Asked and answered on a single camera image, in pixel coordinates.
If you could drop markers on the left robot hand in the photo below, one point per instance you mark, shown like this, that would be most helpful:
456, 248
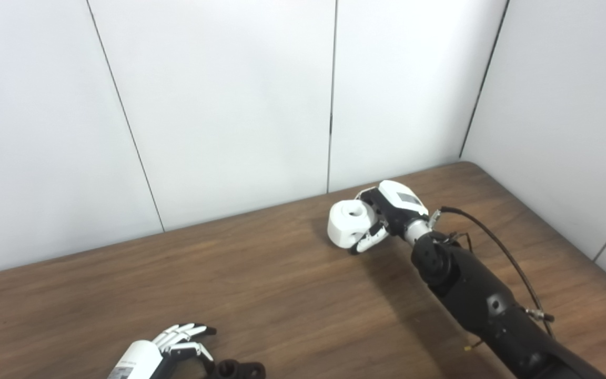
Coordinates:
161, 350

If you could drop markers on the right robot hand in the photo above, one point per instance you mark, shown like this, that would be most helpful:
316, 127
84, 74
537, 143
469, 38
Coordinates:
395, 210

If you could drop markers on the round white cylinder piece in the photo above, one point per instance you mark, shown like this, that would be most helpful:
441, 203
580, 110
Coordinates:
350, 223

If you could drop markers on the black flanged holder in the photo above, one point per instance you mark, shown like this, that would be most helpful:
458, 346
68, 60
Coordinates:
237, 370

